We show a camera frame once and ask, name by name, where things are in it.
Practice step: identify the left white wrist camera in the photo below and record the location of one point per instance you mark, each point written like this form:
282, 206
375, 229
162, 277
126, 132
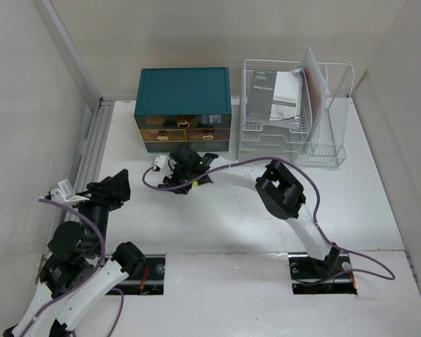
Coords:
62, 193

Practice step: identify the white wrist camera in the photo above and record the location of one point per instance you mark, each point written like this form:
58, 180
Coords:
161, 163
62, 193

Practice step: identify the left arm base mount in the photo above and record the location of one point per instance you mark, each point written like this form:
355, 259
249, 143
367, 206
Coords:
146, 276

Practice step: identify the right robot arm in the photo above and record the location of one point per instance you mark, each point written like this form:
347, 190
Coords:
280, 191

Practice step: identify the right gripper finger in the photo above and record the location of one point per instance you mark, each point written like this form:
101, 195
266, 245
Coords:
204, 180
176, 189

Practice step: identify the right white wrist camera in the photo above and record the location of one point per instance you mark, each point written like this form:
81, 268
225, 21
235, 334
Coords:
161, 163

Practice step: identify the teal drawer organizer box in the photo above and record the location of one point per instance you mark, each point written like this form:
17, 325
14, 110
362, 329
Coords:
173, 106

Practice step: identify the grey setup guide booklet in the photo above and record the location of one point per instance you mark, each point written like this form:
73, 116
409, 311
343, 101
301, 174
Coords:
274, 98

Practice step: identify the white wire file rack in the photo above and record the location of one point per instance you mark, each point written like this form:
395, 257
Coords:
319, 140

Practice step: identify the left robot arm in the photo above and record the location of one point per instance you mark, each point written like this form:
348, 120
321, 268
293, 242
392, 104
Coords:
77, 274

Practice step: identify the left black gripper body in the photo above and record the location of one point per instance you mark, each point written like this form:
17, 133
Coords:
107, 200

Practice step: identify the blue cleaning gel jar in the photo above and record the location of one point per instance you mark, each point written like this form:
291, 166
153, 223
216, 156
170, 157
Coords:
215, 119

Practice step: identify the aluminium frame rail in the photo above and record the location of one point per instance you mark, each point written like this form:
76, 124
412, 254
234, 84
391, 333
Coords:
93, 148

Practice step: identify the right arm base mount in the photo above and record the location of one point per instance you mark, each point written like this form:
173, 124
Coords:
312, 277

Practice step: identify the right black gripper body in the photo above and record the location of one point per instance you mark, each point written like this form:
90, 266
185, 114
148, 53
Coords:
179, 175

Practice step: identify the clear mesh zip pouch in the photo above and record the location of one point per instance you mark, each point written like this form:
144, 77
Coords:
318, 91

